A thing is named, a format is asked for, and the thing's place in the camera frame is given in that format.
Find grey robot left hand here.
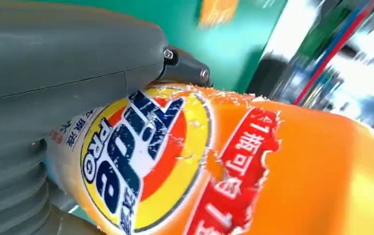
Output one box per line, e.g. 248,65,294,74
0,0,213,156

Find orange drink bottle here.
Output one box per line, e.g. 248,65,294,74
44,82,374,235
199,0,239,27

